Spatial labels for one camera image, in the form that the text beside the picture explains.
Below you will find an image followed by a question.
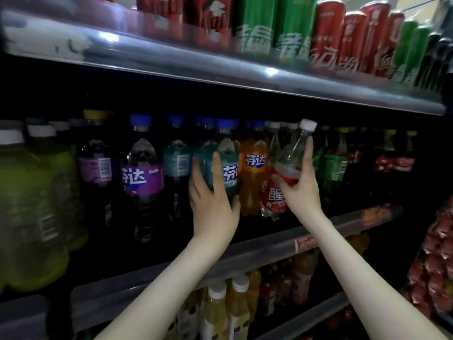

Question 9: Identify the person's right hand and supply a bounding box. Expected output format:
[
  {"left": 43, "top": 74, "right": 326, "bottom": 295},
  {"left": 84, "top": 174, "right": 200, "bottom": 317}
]
[{"left": 271, "top": 136, "right": 326, "bottom": 226}]

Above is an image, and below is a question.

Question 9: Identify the person's left hand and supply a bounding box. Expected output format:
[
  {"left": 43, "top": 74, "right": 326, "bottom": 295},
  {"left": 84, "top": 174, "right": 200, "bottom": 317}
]
[{"left": 187, "top": 153, "right": 242, "bottom": 256}]

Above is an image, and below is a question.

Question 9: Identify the clear red label soda bottle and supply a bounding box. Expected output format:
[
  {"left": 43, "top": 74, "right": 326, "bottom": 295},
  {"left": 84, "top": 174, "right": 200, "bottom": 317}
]
[{"left": 260, "top": 119, "right": 318, "bottom": 220}]

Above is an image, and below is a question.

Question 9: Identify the dark grey store shelving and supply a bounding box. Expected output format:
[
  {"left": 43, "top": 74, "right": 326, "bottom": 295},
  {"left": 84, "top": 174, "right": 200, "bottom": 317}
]
[{"left": 0, "top": 0, "right": 453, "bottom": 340}]

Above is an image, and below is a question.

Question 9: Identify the person's left forearm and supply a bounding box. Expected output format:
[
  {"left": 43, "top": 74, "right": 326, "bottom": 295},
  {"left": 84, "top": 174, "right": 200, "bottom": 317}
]
[{"left": 95, "top": 237, "right": 231, "bottom": 340}]

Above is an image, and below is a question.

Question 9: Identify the person's right forearm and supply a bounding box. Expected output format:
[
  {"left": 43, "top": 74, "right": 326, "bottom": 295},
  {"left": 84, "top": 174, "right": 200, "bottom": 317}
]
[{"left": 304, "top": 209, "right": 447, "bottom": 340}]

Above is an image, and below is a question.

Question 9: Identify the red price tag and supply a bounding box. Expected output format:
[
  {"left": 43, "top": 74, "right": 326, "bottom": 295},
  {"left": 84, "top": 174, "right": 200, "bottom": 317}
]
[{"left": 294, "top": 233, "right": 317, "bottom": 254}]

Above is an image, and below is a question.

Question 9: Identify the wide red promo tag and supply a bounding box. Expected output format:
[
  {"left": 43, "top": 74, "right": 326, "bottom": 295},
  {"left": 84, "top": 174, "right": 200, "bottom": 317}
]
[{"left": 361, "top": 205, "right": 394, "bottom": 225}]

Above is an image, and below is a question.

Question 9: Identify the hanging strip of red packets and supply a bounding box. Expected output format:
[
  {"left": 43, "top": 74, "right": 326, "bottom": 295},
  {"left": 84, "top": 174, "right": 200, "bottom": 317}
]
[{"left": 400, "top": 198, "right": 453, "bottom": 323}]

